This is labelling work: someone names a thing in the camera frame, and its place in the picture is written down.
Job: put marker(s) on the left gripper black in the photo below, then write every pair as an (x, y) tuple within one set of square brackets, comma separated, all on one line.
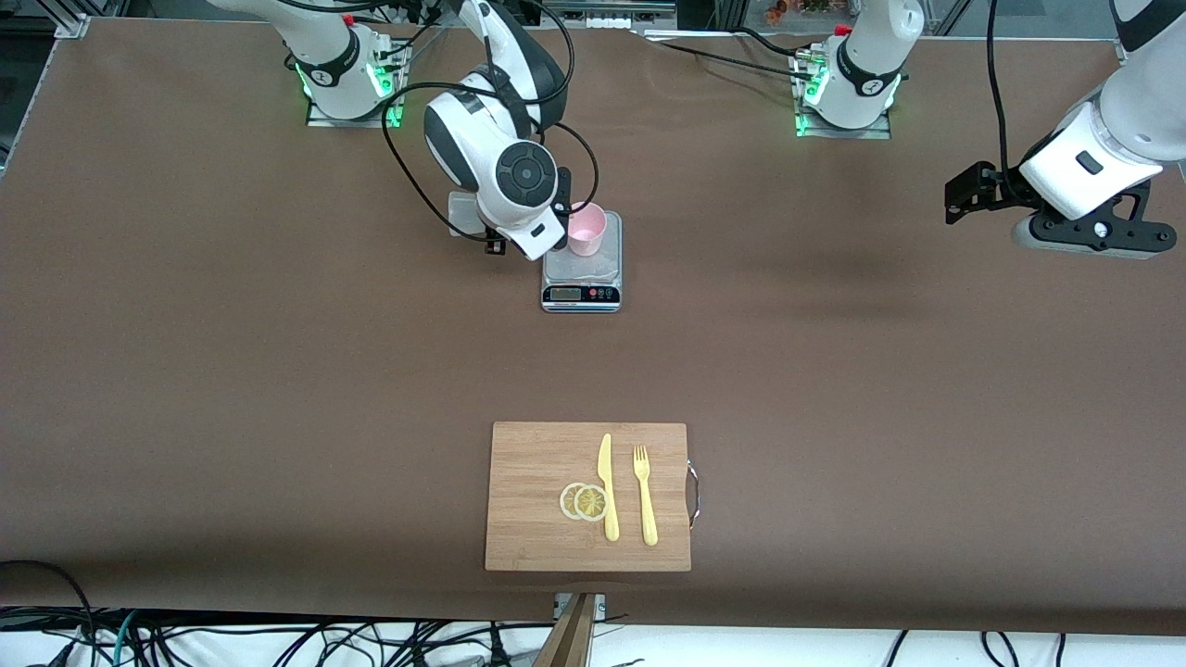
[(999, 188)]

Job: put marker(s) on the orange-capped squeeze bottle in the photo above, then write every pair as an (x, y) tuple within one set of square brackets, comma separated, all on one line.
[(463, 215)]

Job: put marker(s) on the pink plastic cup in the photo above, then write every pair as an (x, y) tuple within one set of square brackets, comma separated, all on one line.
[(591, 232)]

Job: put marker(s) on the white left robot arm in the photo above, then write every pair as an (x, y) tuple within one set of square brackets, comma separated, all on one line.
[(1112, 130)]

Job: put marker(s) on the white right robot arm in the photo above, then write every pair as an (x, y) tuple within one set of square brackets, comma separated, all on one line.
[(514, 227)]

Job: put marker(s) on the silver digital kitchen scale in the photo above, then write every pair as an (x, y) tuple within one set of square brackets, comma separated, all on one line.
[(581, 295)]

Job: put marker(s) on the wooden cutting board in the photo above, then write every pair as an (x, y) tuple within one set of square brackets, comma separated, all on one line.
[(528, 482)]

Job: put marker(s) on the yellow plastic knife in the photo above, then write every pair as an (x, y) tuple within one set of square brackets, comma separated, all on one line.
[(605, 463)]

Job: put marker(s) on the white power strip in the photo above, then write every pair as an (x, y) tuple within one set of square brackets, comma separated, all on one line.
[(607, 20)]

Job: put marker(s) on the orange flower decoration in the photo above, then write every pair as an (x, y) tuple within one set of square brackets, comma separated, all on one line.
[(778, 11)]

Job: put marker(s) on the lemon slice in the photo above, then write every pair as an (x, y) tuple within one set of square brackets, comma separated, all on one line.
[(566, 501), (591, 503)]

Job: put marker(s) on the brown table cover sheet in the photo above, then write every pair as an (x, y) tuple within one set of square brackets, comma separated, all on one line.
[(278, 445)]

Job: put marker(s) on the yellow plastic fork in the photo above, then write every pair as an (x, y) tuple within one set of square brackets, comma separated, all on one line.
[(649, 519)]

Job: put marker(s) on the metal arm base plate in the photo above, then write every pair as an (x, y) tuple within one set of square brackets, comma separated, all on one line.
[(320, 119), (871, 132)]

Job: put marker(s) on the small metal post bracket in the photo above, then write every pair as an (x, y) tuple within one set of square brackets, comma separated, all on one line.
[(600, 607)]

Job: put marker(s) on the wooden post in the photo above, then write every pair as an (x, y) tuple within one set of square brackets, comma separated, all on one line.
[(570, 639)]

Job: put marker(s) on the aluminium frame corner bracket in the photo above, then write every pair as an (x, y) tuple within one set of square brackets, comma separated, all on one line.
[(72, 26)]

